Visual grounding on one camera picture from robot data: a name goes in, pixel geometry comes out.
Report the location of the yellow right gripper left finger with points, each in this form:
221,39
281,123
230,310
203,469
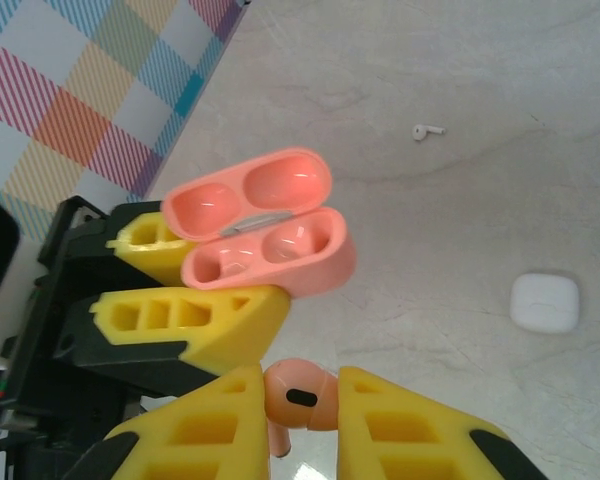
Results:
205,430

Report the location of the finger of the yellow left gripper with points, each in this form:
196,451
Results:
240,325
155,255

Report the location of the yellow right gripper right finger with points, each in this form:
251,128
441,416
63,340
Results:
405,440

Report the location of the pink earbud charging case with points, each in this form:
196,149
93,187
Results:
320,270

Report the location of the white earbud charging case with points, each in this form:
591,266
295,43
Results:
544,302

